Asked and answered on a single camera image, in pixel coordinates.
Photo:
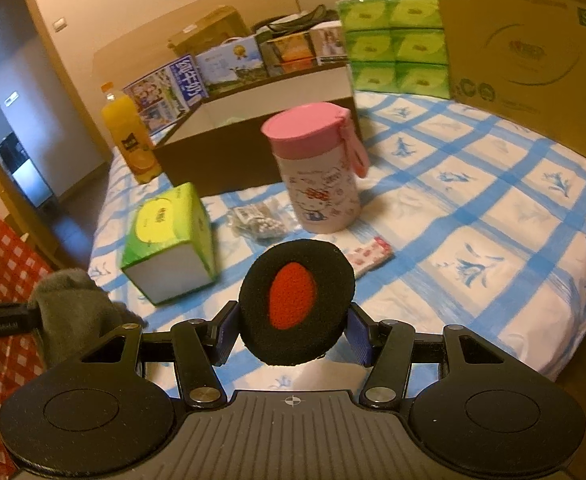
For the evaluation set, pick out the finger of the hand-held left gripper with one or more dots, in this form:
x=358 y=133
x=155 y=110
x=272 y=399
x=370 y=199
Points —
x=3 y=308

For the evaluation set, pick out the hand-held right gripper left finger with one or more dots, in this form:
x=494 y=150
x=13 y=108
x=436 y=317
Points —
x=229 y=335

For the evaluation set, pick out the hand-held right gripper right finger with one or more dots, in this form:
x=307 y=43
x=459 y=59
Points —
x=359 y=337

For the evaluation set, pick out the dark grey towel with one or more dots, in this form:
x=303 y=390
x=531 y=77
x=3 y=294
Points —
x=73 y=310

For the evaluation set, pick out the round black red pad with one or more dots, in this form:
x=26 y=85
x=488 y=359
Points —
x=293 y=290

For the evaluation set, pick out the pink patterned tissue pack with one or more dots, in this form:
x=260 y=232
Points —
x=370 y=256

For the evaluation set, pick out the clear bag of white beads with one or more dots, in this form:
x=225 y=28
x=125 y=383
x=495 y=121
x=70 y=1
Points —
x=260 y=222

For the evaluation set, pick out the green tissue box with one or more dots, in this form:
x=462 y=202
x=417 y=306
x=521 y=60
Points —
x=165 y=240

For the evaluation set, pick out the pink lidded cartoon cup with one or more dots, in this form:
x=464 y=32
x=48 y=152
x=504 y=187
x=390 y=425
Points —
x=318 y=180

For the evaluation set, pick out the blue checked bed sheet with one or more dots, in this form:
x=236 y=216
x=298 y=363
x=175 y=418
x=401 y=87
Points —
x=473 y=220

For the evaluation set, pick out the orange juice bottle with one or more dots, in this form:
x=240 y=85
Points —
x=128 y=145

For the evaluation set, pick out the blue milk carton box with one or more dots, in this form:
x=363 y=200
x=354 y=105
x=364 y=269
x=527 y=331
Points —
x=165 y=95

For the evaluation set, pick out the cow print milk box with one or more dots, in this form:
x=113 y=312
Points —
x=230 y=67

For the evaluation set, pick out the red octagonal box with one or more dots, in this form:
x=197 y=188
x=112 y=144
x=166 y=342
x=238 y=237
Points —
x=295 y=66

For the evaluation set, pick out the gold octagonal box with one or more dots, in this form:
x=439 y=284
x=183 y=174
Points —
x=290 y=47

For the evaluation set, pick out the pack of green tissue packets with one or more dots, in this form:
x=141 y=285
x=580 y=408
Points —
x=393 y=45

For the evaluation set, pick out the white product box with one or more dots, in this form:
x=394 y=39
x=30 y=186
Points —
x=329 y=42

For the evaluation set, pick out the brown taped cardboard box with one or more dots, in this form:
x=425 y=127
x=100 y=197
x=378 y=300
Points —
x=208 y=27

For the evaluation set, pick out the black bag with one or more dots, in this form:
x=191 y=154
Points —
x=293 y=19

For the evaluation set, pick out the large open cardboard box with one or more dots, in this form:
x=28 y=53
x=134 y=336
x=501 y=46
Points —
x=533 y=50

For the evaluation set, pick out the white light switch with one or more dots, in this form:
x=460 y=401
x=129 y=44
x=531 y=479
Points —
x=60 y=24

